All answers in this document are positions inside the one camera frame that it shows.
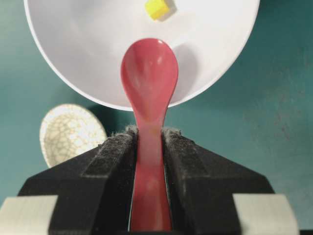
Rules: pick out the white large bowl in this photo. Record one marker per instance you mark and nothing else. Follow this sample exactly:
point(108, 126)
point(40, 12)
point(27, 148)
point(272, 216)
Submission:
point(84, 41)

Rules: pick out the small crackle-pattern dish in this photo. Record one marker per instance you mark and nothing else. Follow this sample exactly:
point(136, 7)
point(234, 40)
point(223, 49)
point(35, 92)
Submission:
point(67, 131)

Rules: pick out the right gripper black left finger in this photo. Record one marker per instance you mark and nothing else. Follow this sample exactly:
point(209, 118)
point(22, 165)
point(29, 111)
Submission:
point(94, 189)

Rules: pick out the yellow hexagonal prism block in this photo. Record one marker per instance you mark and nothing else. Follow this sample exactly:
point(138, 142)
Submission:
point(160, 10)

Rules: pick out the pink plastic spoon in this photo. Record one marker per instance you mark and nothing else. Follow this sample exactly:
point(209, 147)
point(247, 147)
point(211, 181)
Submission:
point(149, 74)

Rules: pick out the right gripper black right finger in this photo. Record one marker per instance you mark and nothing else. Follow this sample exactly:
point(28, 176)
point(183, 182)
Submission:
point(201, 185)

